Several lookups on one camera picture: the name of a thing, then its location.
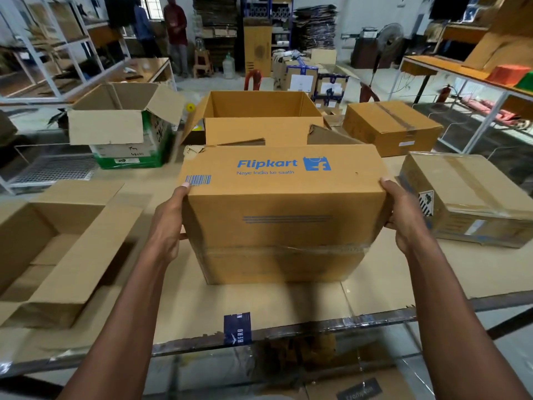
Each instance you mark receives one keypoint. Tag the person's right hand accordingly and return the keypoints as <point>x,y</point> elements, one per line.
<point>410,224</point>

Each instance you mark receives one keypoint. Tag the person's left hand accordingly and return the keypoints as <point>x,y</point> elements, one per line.
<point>166,229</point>

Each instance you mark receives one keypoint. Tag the taped box with hazard label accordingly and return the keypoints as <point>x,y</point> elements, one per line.
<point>470,191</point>

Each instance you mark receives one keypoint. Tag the small pale cardboard box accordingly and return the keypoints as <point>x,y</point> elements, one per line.
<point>83,262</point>

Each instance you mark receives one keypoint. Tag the yellow-brown box with printed tape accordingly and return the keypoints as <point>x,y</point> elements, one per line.
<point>387,124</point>

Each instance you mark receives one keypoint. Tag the green white CM-1 box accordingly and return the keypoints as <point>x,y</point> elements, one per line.
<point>112,126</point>

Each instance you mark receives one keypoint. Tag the blue logo yellow cardboard box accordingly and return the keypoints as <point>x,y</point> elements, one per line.
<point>283,195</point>

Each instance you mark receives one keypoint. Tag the large yellow cardboard box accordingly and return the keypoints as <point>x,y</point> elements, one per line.
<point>266,131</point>

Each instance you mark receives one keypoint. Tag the person's left forearm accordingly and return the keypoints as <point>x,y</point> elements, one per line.
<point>120,329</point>

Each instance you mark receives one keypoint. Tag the person's right forearm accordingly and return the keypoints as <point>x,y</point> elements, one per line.
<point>458,329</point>

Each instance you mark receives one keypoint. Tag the stack of flattened cardboard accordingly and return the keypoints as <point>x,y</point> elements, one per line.
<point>315,26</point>

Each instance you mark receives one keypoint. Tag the dark blue sticker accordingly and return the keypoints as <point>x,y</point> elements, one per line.
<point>237,329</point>

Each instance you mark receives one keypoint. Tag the yellow tape roll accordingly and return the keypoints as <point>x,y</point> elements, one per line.
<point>190,107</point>

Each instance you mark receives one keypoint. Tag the red fire extinguisher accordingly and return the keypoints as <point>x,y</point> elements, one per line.
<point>444,94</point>

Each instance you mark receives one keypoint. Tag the wooden desk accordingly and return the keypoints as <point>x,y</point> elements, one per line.
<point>145,70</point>

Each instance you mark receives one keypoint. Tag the orange top metal shelf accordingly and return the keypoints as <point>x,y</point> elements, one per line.
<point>445,68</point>

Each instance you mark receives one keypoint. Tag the wooden stool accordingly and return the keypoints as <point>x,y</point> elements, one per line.
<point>202,62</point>

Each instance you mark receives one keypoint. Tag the white plastic jug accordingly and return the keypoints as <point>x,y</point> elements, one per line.
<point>228,67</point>

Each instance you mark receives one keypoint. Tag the red cube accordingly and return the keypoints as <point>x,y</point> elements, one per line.
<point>506,74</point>

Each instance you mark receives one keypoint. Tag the pile of blue taped parcels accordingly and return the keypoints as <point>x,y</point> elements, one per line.
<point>304,79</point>

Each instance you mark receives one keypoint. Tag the green cube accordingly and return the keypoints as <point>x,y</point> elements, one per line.
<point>525,82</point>

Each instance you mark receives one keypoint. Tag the upright brown box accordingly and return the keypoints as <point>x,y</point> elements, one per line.
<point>258,49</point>

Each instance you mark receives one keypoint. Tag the blue metal rack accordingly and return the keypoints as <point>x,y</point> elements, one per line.
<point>283,12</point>

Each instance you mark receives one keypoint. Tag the black pedestal fan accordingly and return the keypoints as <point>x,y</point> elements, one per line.
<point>389,39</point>

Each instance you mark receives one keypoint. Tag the white metal shelf frame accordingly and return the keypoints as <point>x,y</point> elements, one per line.
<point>50,45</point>

